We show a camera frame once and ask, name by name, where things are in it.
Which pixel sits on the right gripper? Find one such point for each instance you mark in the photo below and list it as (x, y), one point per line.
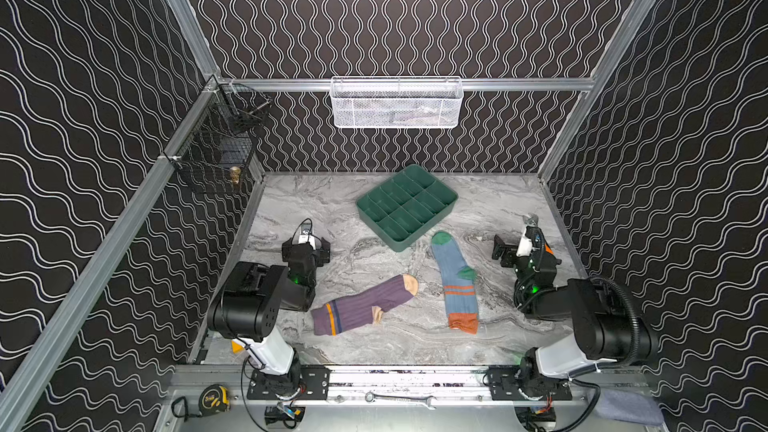
(507, 250)

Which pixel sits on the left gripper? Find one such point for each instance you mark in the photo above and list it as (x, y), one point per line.
(305, 252)

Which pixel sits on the blue orange striped sock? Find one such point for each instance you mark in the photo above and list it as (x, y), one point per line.
(458, 283)

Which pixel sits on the green divided plastic tray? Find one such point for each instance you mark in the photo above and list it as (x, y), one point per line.
(404, 207)

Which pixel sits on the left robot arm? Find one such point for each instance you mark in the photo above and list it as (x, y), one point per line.
(246, 308)

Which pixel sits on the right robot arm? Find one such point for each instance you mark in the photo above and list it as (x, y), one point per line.
(608, 327)

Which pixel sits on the purple striped sock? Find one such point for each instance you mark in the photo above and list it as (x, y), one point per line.
(354, 311)

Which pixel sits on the brass padlock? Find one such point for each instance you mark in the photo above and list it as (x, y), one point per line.
(235, 175)

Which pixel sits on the yellow plastic block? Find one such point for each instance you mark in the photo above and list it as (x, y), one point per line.
(237, 346)

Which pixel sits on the silver combination wrench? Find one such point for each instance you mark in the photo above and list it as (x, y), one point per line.
(427, 402)

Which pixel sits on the yellow black tape measure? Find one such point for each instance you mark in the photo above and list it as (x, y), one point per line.
(213, 400)

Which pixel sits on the grey cloth pad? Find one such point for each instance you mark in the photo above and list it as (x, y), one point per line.
(628, 407)

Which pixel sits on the orange handled adjustable wrench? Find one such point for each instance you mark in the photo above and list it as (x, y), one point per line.
(534, 225)

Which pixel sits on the black wire wall basket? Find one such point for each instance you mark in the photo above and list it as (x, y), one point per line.
(226, 135)

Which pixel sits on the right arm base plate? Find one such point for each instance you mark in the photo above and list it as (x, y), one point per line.
(510, 383)

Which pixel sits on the white mesh wall basket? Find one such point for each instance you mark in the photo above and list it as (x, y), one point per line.
(390, 102)

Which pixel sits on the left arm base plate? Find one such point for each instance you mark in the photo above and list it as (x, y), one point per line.
(308, 382)

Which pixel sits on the aluminium front rail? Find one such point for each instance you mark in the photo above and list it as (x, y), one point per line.
(450, 385)

